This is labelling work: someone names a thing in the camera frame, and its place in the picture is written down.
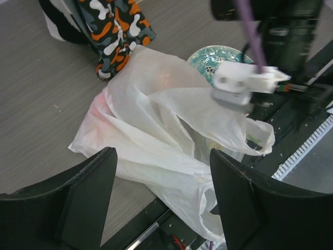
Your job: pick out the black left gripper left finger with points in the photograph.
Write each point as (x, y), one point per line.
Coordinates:
(66, 211)

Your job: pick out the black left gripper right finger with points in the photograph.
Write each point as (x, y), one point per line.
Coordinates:
(259, 212)

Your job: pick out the translucent white plastic bag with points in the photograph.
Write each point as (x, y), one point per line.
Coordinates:
(158, 114)

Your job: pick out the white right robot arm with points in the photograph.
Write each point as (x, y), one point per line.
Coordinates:
(287, 29)

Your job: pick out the red and teal plate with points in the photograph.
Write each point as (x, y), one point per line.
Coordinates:
(207, 59)

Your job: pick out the camouflage patterned garment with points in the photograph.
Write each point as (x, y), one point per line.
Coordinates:
(112, 29)

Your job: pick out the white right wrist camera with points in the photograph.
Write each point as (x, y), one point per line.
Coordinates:
(234, 84)

